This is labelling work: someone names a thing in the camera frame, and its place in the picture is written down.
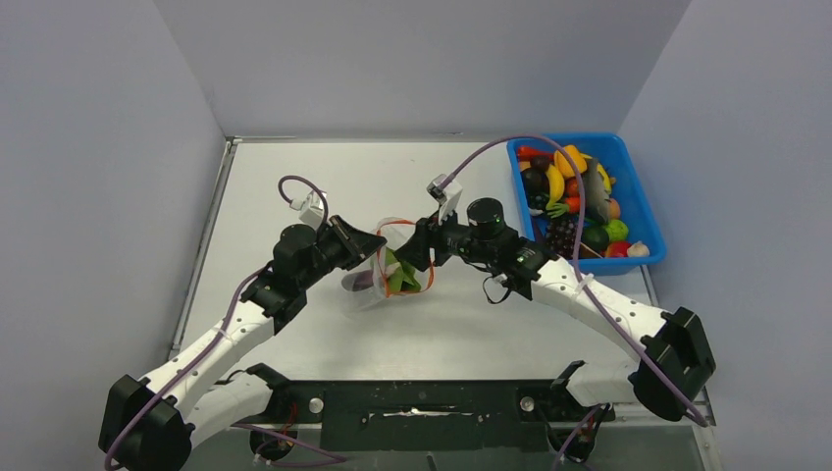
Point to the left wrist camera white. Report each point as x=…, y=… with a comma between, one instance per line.
x=310, y=209

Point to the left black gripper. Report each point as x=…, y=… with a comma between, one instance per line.
x=357, y=244

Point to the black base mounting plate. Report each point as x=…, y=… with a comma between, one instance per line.
x=426, y=415

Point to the green apple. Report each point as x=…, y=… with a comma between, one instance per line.
x=616, y=230

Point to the yellow banana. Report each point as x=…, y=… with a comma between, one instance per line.
x=556, y=185
x=606, y=180

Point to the green leafy vegetable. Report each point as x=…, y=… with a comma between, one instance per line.
x=400, y=278

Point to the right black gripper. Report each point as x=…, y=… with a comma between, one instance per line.
x=430, y=234

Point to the orange carrot toy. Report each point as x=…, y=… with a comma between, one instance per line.
x=569, y=205

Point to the purple eggplant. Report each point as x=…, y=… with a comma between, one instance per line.
x=358, y=281

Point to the yellow bell pepper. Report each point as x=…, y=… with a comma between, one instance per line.
x=572, y=163

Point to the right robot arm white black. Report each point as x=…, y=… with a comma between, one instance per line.
x=670, y=357

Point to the purple grapes bunch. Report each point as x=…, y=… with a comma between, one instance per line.
x=561, y=236

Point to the grey fish toy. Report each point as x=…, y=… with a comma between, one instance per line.
x=596, y=199

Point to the red chili pepper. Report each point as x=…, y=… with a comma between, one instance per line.
x=529, y=153

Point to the peach fruit toy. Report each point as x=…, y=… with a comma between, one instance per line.
x=614, y=209

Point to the white garlic bulb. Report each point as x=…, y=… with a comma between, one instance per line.
x=638, y=250

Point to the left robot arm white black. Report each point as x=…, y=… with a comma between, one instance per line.
x=154, y=423

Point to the clear zip bag orange zipper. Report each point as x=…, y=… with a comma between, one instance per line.
x=396, y=231

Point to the aluminium table edge rail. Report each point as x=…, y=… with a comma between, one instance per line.
x=203, y=245

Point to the green avocado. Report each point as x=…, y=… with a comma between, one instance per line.
x=596, y=238

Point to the dark purple plum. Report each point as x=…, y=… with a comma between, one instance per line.
x=534, y=181

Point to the blue plastic bin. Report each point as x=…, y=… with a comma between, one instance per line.
x=609, y=150

